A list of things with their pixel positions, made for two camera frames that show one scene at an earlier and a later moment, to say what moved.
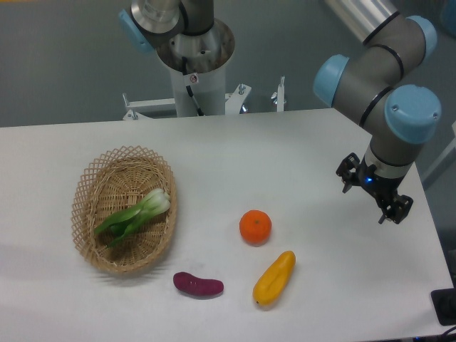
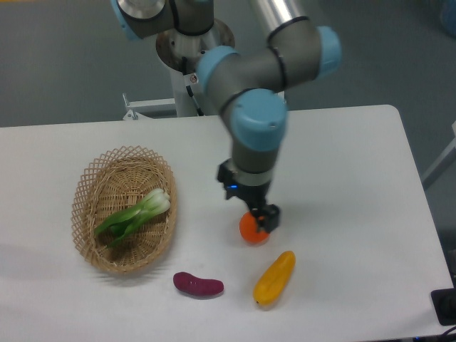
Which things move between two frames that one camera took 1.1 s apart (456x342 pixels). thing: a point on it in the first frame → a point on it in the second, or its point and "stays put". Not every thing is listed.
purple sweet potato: x=198 y=286 stays put
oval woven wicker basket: x=114 y=182 stays put
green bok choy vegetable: x=157 y=201 stays put
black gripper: x=378 y=187 → x=254 y=196
